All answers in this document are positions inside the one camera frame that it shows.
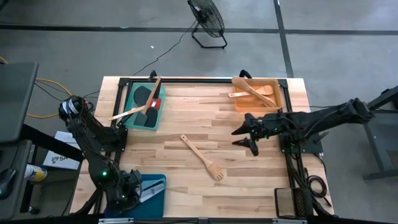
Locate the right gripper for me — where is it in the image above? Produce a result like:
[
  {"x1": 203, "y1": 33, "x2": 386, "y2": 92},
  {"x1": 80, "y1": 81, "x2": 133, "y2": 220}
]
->
[{"x1": 231, "y1": 113, "x2": 279, "y2": 157}]

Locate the wooden forked spatula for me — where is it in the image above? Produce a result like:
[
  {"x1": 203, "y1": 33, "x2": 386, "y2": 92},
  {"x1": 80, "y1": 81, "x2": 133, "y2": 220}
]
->
[{"x1": 179, "y1": 134, "x2": 224, "y2": 182}]

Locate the wooden turner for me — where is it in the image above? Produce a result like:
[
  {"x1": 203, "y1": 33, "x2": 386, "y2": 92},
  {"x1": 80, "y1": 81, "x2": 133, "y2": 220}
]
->
[{"x1": 227, "y1": 85, "x2": 275, "y2": 98}]

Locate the wooden spoon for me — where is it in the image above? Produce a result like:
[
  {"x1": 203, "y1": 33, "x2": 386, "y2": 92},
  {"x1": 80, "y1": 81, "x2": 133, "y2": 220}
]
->
[{"x1": 231, "y1": 75, "x2": 278, "y2": 108}]

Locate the grey spatula with wooden handle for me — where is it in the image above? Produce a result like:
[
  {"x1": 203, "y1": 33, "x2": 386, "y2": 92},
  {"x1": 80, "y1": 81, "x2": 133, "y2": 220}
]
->
[{"x1": 134, "y1": 77, "x2": 162, "y2": 128}]

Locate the black turner with dark handle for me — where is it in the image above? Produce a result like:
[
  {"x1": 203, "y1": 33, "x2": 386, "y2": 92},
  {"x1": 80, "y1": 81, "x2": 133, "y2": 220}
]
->
[{"x1": 144, "y1": 77, "x2": 163, "y2": 128}]

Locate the black oval silicone spatula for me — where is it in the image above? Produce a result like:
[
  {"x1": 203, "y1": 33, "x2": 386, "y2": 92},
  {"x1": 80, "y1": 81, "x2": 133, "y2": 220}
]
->
[{"x1": 133, "y1": 85, "x2": 150, "y2": 107}]

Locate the dark blue plastic bin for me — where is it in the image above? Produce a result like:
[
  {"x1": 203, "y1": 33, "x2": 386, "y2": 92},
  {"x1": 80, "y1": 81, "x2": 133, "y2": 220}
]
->
[{"x1": 104, "y1": 173, "x2": 167, "y2": 219}]

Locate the orange translucent plastic bin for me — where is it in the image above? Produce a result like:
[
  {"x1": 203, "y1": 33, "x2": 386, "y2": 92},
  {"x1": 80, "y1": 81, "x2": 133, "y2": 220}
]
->
[{"x1": 233, "y1": 77, "x2": 283, "y2": 113}]

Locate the green translucent plastic bin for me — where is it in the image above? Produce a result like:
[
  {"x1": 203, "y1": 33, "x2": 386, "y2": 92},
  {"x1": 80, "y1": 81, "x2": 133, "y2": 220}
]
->
[{"x1": 123, "y1": 82, "x2": 167, "y2": 131}]

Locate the white printed paper box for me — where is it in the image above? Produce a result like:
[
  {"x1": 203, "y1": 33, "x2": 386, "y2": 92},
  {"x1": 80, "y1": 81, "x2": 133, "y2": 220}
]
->
[{"x1": 42, "y1": 130, "x2": 85, "y2": 171}]

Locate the black mesh tray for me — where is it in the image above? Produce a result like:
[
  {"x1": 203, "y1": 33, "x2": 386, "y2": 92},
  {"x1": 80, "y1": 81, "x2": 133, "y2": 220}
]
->
[{"x1": 273, "y1": 187, "x2": 314, "y2": 218}]

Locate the yellow and white spray can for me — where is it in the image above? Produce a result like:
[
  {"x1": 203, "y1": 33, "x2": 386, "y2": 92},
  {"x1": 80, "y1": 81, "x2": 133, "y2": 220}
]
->
[{"x1": 24, "y1": 164, "x2": 49, "y2": 183}]

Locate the black diagonal beam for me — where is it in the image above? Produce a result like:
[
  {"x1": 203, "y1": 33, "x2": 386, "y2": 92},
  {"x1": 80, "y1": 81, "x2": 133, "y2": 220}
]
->
[{"x1": 19, "y1": 123, "x2": 85, "y2": 163}]

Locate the black computer mouse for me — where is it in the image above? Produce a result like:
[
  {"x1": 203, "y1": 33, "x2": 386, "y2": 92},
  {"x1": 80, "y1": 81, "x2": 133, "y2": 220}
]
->
[{"x1": 0, "y1": 167, "x2": 17, "y2": 200}]

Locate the black floor fan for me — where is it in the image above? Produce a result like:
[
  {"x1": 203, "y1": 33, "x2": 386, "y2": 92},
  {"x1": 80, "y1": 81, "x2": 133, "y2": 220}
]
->
[{"x1": 187, "y1": 0, "x2": 228, "y2": 50}]

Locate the black metal side stand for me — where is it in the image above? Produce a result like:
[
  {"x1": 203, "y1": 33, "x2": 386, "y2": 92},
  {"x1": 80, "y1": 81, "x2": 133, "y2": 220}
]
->
[{"x1": 360, "y1": 84, "x2": 398, "y2": 182}]

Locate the dark grey desk top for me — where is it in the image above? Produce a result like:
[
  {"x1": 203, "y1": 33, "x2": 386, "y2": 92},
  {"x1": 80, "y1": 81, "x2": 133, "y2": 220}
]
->
[{"x1": 0, "y1": 61, "x2": 40, "y2": 144}]

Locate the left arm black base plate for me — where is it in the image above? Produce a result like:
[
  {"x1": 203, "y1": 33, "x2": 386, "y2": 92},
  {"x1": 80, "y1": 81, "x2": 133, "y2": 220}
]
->
[{"x1": 76, "y1": 126, "x2": 129, "y2": 153}]

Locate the black metal table frame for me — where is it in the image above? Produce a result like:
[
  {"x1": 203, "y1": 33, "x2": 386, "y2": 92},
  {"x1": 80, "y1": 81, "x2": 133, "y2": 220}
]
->
[{"x1": 74, "y1": 77, "x2": 335, "y2": 218}]

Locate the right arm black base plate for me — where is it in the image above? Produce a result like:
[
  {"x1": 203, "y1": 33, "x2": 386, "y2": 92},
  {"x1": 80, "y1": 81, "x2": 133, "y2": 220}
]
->
[{"x1": 278, "y1": 129, "x2": 330, "y2": 156}]

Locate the coiled black cable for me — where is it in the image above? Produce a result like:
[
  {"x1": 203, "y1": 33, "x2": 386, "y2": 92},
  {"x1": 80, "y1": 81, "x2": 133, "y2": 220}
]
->
[{"x1": 304, "y1": 167, "x2": 333, "y2": 208}]

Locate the black fan power cable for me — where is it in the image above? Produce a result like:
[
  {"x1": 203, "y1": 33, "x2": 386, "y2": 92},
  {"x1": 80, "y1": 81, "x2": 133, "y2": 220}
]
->
[{"x1": 132, "y1": 20, "x2": 198, "y2": 77}]

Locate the yellow extension cord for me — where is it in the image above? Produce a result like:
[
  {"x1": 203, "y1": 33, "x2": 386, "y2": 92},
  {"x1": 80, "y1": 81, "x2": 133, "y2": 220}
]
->
[{"x1": 0, "y1": 55, "x2": 73, "y2": 119}]

